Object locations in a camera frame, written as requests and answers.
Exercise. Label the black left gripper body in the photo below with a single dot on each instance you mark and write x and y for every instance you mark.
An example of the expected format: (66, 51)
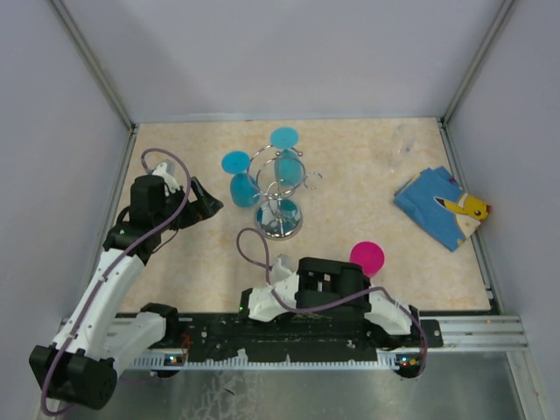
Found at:
(173, 201)

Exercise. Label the pink wine glass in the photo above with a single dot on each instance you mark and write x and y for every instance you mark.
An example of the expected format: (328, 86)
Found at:
(369, 256)

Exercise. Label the blue wine glass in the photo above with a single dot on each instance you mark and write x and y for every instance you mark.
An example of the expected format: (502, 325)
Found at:
(242, 190)
(288, 169)

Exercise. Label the clear wine glass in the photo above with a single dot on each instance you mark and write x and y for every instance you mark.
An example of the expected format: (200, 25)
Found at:
(402, 142)

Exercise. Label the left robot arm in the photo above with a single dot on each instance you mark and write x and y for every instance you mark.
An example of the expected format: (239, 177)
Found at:
(83, 363)

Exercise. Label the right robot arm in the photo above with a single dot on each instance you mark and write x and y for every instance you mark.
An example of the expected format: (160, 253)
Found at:
(373, 305)

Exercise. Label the chrome wine glass rack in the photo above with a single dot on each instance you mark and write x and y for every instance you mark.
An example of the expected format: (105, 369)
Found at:
(278, 216)

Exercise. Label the blue Pikachu cloth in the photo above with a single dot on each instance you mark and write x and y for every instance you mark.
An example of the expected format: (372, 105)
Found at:
(439, 205)

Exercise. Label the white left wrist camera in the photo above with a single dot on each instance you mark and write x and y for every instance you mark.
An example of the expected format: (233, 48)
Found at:
(165, 170)

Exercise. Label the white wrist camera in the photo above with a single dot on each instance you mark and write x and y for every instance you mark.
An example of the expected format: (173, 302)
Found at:
(281, 268)
(165, 170)

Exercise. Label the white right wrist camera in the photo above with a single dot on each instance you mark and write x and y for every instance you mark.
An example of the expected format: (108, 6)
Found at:
(281, 268)

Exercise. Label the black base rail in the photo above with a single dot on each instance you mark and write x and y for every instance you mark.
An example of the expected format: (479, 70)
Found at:
(221, 336)

